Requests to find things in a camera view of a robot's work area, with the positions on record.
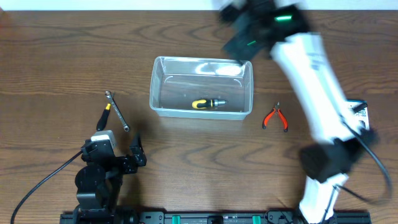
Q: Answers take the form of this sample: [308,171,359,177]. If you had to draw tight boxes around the black handled hammer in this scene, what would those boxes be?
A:
[352,103,368,113]

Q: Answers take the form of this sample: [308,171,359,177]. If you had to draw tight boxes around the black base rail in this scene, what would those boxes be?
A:
[59,211,373,224]

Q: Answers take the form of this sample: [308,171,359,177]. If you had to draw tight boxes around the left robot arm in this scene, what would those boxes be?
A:
[72,130,147,223]

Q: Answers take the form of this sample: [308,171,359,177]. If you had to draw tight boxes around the blue white cardboard box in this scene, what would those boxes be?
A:
[346,100,370,130]

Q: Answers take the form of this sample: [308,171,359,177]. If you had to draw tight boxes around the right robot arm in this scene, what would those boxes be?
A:
[220,1,376,223]

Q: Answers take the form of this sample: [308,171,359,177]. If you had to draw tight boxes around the clear plastic container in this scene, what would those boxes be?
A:
[149,56,254,120]

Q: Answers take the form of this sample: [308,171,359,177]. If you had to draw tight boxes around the red handled pliers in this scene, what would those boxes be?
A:
[262,101,289,133]

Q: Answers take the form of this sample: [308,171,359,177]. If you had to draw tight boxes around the silver ring wrench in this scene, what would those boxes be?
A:
[104,91,130,132]

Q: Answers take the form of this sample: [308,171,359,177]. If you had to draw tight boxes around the yellow black stubby screwdriver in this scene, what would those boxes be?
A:
[192,99,227,110]

